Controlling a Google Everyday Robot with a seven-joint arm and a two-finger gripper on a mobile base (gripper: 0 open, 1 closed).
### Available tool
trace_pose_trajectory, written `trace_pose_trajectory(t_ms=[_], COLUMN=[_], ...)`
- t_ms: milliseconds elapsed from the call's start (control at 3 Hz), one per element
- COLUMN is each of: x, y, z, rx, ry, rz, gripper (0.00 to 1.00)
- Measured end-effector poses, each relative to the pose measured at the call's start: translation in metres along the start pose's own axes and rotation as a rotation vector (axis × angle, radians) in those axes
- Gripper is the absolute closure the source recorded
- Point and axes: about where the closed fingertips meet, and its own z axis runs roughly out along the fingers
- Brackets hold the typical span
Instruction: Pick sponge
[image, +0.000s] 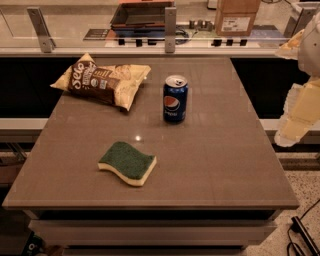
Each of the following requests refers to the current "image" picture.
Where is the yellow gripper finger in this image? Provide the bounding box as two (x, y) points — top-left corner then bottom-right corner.
(275, 29), (304, 60)
(274, 77), (320, 147)

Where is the green and yellow sponge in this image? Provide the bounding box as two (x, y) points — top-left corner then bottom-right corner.
(98, 141), (157, 187)

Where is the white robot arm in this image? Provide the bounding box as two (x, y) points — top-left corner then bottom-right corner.
(274, 13), (320, 147)

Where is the brown cardboard box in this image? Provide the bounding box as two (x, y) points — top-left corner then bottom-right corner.
(215, 0), (261, 36)

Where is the black power strip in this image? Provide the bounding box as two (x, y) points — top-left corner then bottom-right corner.
(291, 216), (320, 256)

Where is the blue Pepsi can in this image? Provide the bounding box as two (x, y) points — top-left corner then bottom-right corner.
(163, 75), (188, 123)

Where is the grey table with drawers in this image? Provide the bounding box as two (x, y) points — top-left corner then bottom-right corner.
(3, 58), (298, 249)

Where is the dark tray stack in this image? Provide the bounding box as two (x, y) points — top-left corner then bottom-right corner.
(111, 0), (174, 30)

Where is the brown and yellow chip bag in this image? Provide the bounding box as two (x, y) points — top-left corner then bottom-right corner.
(51, 53), (151, 111)

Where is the right metal glass bracket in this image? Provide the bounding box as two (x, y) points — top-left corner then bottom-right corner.
(284, 1), (319, 38)

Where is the metal glass bracket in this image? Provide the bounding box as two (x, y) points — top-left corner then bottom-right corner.
(284, 1), (319, 38)
(27, 7), (55, 53)
(165, 7), (176, 53)

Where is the middle metal glass bracket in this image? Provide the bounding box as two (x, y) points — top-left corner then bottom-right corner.
(165, 7), (176, 53)

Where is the left metal glass bracket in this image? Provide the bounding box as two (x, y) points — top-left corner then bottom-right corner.
(27, 7), (55, 53)

